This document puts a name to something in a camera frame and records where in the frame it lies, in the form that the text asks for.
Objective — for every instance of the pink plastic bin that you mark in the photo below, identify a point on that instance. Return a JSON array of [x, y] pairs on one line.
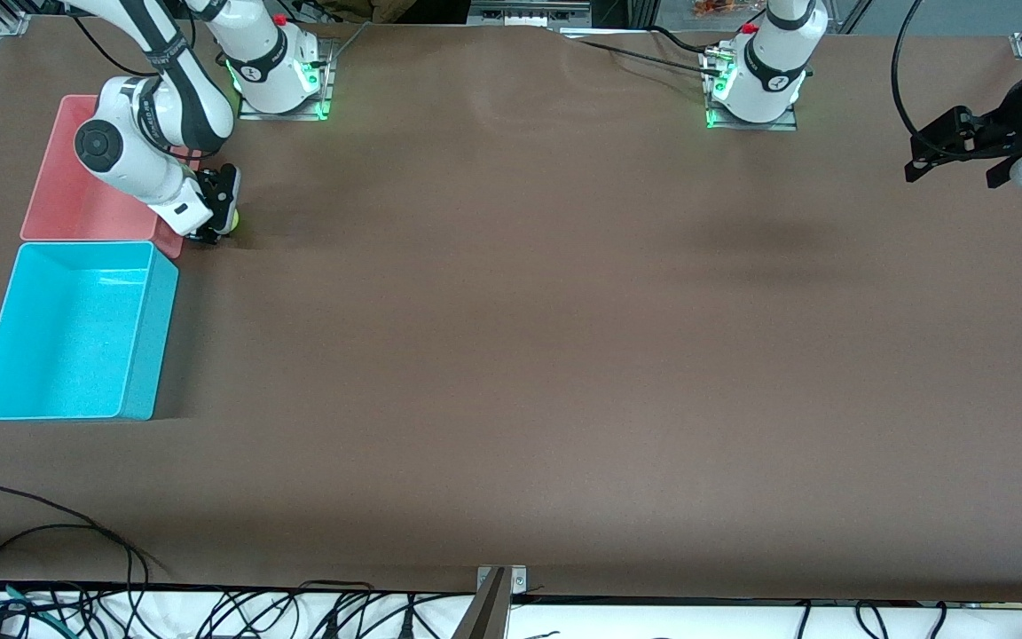
[[54, 213]]

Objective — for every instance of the grey power strip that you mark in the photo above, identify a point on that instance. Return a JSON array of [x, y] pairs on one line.
[[524, 13]]

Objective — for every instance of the aluminium frame bracket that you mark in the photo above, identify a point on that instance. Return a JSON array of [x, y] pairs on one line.
[[14, 25]]

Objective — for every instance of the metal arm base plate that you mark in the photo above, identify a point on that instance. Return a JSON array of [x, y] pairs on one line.
[[254, 114], [782, 125]]

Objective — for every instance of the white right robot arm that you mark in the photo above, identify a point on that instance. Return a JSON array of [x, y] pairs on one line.
[[134, 169]]

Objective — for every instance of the blue plastic bin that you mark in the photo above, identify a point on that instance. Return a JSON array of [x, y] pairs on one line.
[[67, 337]]

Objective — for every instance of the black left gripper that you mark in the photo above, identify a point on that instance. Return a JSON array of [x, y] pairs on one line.
[[1004, 130]]

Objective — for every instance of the orange objects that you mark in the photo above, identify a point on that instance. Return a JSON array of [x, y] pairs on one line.
[[719, 7]]

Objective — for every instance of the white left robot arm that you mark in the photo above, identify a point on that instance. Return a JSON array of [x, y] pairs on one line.
[[768, 98]]

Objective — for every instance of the small metal edge bracket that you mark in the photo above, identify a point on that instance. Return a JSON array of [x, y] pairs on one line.
[[518, 579]]

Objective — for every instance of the yellow-green tennis ball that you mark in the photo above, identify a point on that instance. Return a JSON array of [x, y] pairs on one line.
[[234, 218]]

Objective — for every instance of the dark metal beam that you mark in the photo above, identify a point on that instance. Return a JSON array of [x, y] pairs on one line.
[[484, 617]]

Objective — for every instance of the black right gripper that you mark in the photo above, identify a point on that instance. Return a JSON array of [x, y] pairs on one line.
[[208, 183]]

